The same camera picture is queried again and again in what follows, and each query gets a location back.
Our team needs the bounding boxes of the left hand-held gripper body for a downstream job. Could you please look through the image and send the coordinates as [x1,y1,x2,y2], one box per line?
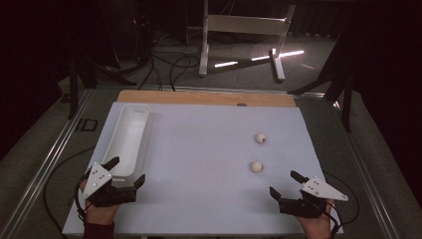
[82,161,137,208]

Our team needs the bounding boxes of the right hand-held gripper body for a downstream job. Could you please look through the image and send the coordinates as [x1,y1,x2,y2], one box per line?
[278,176,349,219]

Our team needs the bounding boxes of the white plastic bin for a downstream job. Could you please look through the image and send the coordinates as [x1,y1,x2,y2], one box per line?
[101,104,153,189]

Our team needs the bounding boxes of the plain white ball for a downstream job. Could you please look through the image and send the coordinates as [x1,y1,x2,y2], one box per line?
[250,160,265,174]

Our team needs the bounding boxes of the person's left hand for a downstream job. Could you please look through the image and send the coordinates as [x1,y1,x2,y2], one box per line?
[80,178,120,225]

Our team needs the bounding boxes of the person's right hand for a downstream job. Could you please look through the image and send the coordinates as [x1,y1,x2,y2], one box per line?
[298,198,336,239]

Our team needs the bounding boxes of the pale blue table mat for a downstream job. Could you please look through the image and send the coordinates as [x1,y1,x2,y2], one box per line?
[62,101,344,237]

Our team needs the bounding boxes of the black stand legs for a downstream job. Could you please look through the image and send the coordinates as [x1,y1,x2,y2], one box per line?
[288,33,354,133]
[68,56,137,120]

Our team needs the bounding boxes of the white metal stand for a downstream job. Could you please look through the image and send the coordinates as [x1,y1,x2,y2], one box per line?
[198,0,297,83]

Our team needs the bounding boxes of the left hand-held gripper cable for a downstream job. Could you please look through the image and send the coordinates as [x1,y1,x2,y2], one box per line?
[75,172,93,222]

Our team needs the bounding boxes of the hand-held gripper cable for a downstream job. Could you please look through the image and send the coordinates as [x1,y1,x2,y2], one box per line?
[75,172,93,222]
[312,198,342,238]

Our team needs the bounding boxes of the right hand-held gripper cable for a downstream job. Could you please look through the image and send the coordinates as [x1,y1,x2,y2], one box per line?
[312,198,342,238]

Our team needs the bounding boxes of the black floor cable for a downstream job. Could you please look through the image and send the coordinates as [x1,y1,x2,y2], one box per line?
[322,169,361,226]
[43,145,98,235]

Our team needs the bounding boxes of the aluminium floor rail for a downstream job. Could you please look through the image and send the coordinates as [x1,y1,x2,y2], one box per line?
[0,89,94,239]
[332,101,399,239]

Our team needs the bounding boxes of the looped black cable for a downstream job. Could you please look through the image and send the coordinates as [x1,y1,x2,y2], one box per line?
[137,33,200,92]

